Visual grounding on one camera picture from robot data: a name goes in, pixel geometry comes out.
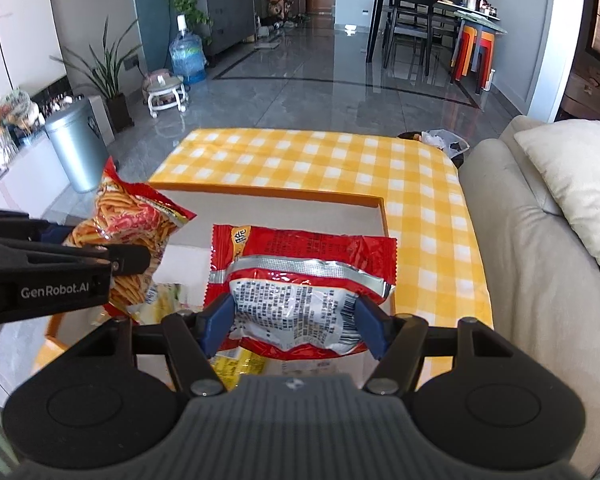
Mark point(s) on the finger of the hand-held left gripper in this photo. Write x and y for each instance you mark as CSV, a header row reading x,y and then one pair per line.
x,y
25,227
130,259

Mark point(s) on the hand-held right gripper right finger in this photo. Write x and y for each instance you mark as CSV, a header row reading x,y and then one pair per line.
x,y
367,320

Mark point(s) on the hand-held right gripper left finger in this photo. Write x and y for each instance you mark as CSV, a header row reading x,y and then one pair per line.
x,y
215,322

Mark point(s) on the yellow green snack packet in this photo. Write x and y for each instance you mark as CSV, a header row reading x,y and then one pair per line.
x,y
240,364

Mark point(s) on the orange stick snack packet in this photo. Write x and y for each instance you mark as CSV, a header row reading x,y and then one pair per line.
x,y
125,210

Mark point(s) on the orange cardboard box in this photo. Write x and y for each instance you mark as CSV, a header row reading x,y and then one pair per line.
x,y
195,220

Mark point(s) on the red silver-backed snack packet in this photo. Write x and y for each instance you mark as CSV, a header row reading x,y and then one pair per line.
x,y
300,260

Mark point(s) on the white tv cabinet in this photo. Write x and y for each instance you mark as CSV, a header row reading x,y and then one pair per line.
x,y
30,170

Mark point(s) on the silver pedal trash can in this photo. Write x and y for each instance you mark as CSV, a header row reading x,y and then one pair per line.
x,y
75,150

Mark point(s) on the yellow checkered tablecloth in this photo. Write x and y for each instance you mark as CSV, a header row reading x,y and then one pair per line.
x,y
420,240

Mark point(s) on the plush toy bouquet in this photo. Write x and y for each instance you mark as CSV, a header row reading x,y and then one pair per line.
x,y
10,110

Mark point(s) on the long-leaf potted plant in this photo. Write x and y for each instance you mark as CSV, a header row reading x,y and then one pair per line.
x,y
120,115

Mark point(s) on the beige sofa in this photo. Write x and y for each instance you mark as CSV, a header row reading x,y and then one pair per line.
x,y
530,285

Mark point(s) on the white rolling stool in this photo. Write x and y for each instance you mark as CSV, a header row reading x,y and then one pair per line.
x,y
165,92

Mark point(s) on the black waste bin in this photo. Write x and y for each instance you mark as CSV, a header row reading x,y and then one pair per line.
x,y
450,147

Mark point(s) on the blue water jug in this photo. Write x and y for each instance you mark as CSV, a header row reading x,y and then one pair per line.
x,y
187,60

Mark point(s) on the white pillow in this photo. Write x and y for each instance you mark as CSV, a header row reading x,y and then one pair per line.
x,y
575,185

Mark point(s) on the white bathroom scale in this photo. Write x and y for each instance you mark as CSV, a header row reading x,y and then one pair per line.
x,y
267,44

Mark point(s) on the grey drawer cabinet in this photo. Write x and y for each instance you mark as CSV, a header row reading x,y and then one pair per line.
x,y
227,5

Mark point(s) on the stacked orange stools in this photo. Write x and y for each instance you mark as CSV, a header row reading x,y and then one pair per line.
x,y
472,55

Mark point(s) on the brown plush toy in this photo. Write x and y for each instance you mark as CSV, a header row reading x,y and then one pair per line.
x,y
275,2

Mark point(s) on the glass dining table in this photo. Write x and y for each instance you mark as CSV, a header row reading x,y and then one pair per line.
x,y
450,4

